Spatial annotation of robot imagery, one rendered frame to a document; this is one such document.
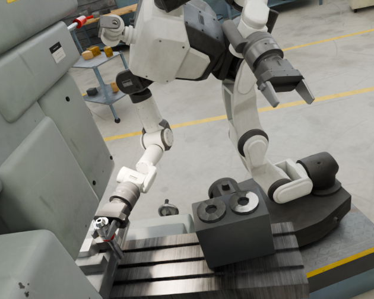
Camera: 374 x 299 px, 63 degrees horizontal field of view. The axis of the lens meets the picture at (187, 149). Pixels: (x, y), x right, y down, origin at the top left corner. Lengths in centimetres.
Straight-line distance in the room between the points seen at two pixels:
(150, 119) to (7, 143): 80
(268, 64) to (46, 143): 52
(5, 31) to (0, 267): 38
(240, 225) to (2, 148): 64
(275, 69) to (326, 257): 115
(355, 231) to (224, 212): 102
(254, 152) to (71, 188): 87
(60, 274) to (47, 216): 18
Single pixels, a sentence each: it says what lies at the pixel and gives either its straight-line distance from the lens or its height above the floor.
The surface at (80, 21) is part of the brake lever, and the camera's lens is 92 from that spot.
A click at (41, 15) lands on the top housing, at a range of 73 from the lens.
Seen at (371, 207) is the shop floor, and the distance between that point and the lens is 251.
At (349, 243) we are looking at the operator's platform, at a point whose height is 40.
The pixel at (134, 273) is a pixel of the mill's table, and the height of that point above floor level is 94.
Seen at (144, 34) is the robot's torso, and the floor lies 160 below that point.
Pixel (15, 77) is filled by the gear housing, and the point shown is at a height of 169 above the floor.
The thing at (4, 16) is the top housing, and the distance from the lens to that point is 64.
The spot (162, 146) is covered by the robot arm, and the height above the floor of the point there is 113.
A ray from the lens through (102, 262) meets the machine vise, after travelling 109.
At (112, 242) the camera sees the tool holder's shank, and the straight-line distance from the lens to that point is 107.
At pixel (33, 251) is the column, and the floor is 156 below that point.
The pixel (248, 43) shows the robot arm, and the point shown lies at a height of 156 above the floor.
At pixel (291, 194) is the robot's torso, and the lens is 160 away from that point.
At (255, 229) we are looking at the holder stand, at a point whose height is 107.
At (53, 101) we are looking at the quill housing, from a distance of 72.
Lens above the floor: 181
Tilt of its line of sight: 33 degrees down
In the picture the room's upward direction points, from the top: 17 degrees counter-clockwise
